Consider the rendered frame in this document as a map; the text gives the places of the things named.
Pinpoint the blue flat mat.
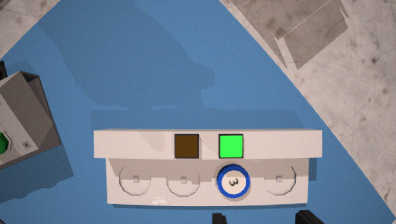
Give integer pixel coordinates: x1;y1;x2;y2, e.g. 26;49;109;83
0;0;396;224

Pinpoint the beige tray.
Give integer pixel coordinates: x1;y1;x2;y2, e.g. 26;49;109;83
94;129;322;206

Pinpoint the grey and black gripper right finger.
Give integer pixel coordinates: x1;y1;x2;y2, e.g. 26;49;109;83
295;210;325;224

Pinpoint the grey control panel with two buttons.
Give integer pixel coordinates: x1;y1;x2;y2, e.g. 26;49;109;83
0;60;62;170

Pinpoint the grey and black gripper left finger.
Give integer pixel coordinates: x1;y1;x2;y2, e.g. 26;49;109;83
212;213;227;224

